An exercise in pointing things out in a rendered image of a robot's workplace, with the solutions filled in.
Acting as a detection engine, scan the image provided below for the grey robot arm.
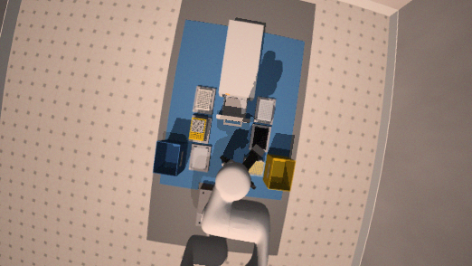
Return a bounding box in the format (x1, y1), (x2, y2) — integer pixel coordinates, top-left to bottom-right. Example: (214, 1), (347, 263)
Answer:
(180, 144), (270, 266)

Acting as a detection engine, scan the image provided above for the yellow open-top bin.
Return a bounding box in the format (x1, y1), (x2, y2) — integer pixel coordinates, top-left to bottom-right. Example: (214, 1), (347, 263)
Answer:
(263, 154), (296, 192)

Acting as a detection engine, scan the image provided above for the blue bench mat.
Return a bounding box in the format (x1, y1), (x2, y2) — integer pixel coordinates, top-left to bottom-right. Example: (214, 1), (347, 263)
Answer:
(160, 20), (305, 190)

